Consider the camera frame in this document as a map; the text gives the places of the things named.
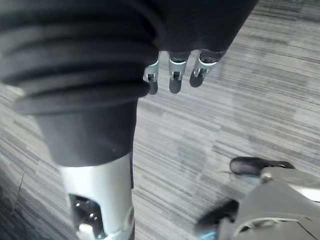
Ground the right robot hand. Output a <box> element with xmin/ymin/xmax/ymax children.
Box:
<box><xmin>0</xmin><ymin>0</ymin><xmax>260</xmax><ymax>240</ymax></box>

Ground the dark robot foot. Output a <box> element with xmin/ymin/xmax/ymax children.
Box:
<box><xmin>229</xmin><ymin>156</ymin><xmax>296</xmax><ymax>177</ymax></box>
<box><xmin>195</xmin><ymin>199</ymin><xmax>241</xmax><ymax>232</ymax></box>

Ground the silver robot leg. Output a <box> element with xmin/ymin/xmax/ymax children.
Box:
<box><xmin>217</xmin><ymin>166</ymin><xmax>320</xmax><ymax>240</ymax></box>

